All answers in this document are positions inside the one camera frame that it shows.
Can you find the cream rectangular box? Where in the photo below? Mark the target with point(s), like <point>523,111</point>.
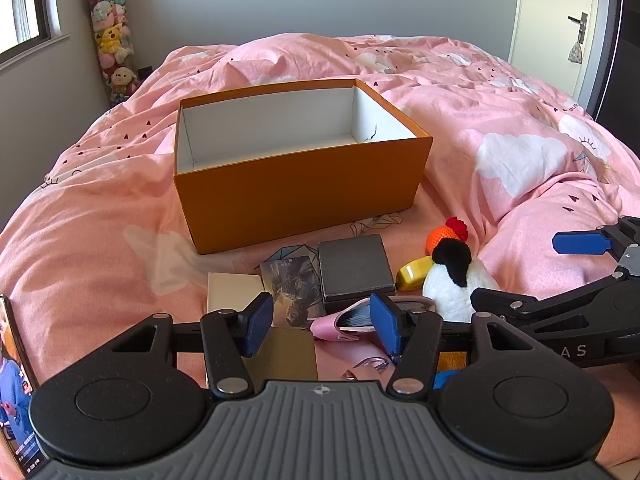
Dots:
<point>230,292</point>

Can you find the blue plush toy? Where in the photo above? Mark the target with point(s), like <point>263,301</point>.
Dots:
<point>447,380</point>

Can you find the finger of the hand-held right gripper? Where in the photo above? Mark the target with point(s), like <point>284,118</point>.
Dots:
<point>580,242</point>
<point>505,300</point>

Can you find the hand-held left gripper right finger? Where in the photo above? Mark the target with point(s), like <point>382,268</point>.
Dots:
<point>385,322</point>

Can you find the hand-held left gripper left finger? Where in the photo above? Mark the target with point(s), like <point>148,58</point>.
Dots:
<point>257,325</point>

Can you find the gold box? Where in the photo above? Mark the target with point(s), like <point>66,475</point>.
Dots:
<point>290,355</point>

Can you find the black wall socket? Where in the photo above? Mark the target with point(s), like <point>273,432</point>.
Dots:
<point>145,70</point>

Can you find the orange cardboard box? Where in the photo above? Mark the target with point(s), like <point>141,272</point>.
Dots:
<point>300,195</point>

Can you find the clear tube of plush toys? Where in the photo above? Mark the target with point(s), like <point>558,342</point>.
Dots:
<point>112,35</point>

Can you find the small hanging pouch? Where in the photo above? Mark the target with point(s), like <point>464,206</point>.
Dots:
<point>576,52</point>

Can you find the pink pouch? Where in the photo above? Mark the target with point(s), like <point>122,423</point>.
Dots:
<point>330,327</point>

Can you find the photo card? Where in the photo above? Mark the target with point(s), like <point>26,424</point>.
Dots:
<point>295,285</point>

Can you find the pink printed blanket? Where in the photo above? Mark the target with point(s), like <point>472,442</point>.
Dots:
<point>100,185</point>

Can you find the orange crochet toy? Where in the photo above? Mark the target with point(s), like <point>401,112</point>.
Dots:
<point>440,235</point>

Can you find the window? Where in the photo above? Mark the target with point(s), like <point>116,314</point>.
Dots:
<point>20,5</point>

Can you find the yellow plastic object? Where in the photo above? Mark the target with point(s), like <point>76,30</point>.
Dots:
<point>412,272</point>

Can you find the white and black plush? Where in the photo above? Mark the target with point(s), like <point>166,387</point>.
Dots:
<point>445,295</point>

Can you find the dark grey square box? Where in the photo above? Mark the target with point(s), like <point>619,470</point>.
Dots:
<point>355,265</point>

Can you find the white door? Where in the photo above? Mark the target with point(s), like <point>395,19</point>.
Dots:
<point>545,10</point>

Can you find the smartphone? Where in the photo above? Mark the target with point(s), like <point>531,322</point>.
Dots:
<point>12,385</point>

